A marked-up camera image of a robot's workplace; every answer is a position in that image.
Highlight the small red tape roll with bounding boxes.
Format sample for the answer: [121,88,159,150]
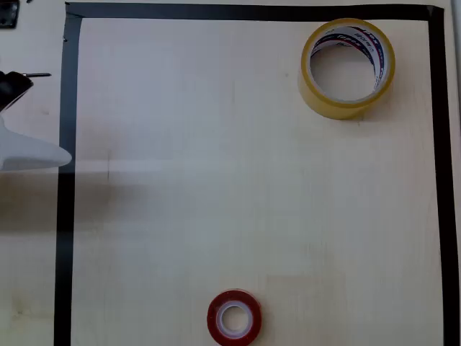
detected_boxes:
[206,288,263,346]

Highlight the big yellow tape roll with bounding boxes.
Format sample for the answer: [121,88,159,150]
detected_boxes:
[297,17,397,120]

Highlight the black square bracket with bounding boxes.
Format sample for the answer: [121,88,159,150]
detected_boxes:
[0,0,19,30]

